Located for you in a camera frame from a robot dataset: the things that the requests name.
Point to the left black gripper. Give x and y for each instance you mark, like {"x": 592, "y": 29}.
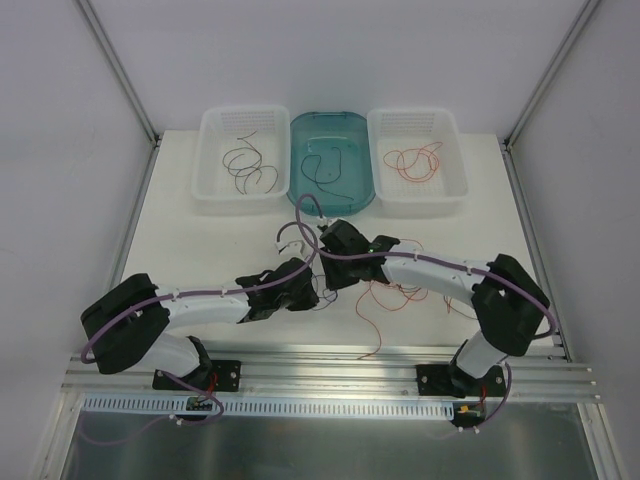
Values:
{"x": 304, "y": 288}

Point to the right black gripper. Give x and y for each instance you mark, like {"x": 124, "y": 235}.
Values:
{"x": 333, "y": 270}

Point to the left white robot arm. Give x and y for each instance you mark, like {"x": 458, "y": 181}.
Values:
{"x": 132, "y": 324}

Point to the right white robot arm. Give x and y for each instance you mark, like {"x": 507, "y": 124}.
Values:
{"x": 507, "y": 302}

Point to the teal transparent plastic bin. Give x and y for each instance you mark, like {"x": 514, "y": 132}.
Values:
{"x": 330, "y": 159}

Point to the right white perforated basket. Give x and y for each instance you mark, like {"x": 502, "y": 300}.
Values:
{"x": 417, "y": 162}

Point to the white perforated basket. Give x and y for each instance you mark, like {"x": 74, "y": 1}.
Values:
{"x": 242, "y": 160}
{"x": 417, "y": 162}

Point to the left white perforated basket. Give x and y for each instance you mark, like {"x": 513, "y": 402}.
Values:
{"x": 242, "y": 160}

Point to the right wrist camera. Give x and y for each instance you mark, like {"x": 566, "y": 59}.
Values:
{"x": 325, "y": 221}

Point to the aluminium mounting rail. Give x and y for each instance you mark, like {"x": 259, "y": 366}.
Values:
{"x": 342, "y": 371}

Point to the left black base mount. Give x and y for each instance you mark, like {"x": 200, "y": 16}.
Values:
{"x": 222, "y": 375}

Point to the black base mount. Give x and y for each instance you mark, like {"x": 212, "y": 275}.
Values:
{"x": 435, "y": 380}
{"x": 222, "y": 375}

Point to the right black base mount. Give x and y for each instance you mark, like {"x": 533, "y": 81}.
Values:
{"x": 435, "y": 380}

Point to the white slotted cable duct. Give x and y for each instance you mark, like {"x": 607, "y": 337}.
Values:
{"x": 271, "y": 407}

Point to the left aluminium frame post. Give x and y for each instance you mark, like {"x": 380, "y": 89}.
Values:
{"x": 94, "y": 24}

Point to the aluminium frame post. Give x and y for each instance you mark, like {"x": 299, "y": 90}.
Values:
{"x": 570, "y": 39}
{"x": 94, "y": 24}

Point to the right aluminium frame post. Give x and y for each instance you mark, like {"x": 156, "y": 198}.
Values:
{"x": 570, "y": 39}

